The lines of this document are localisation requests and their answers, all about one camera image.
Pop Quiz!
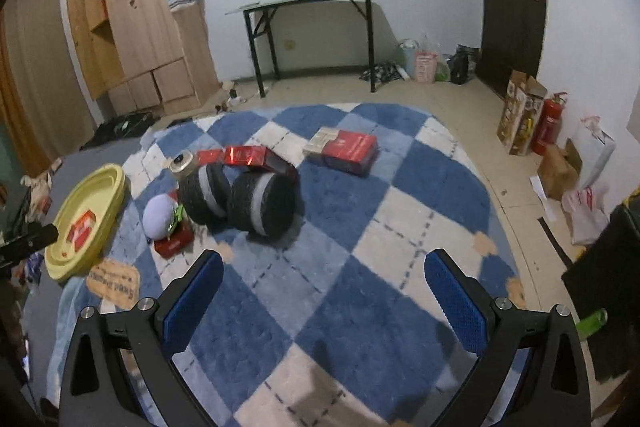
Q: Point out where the red cigarette pack front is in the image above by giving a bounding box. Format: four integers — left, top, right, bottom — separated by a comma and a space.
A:
66, 209, 96, 253

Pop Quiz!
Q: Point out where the lavender plush ball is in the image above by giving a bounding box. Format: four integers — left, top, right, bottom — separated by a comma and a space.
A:
142, 194, 177, 241

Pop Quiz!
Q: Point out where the red box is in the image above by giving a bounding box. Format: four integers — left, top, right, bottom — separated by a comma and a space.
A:
152, 190, 194, 259

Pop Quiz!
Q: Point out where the small metal pot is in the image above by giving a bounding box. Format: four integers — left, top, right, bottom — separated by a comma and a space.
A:
168, 150, 198, 181

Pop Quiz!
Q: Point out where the red cigarette carton back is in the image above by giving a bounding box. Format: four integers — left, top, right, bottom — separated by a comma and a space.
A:
195, 145, 299, 182

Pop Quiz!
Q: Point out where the large red cigarette pack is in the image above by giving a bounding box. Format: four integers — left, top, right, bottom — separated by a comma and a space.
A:
303, 127, 378, 176

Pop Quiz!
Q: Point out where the yellow oval tray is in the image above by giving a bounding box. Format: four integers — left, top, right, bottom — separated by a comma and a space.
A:
44, 164, 126, 283

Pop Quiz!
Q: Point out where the black open suitcase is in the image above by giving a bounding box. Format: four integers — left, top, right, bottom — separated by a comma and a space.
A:
80, 112, 157, 150

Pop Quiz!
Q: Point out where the wooden wardrobe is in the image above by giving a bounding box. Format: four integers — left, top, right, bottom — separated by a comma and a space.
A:
65, 0, 220, 115

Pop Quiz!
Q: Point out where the white paper bag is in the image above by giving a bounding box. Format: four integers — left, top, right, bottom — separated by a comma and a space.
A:
570, 116, 616, 188

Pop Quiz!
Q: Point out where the red fire extinguisher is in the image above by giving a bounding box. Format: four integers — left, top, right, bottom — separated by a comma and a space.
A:
530, 91, 568, 156

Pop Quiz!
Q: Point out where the blue checkered plush rug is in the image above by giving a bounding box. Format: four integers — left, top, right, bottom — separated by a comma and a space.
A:
66, 103, 524, 426

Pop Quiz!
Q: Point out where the cardboard snack box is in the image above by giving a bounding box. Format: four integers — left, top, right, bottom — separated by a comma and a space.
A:
497, 70, 547, 156

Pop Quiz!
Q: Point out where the black folding table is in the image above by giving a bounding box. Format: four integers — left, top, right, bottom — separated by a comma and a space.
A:
229, 0, 375, 98

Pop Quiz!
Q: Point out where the green clip keychain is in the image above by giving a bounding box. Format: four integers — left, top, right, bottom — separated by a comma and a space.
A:
167, 205, 184, 237

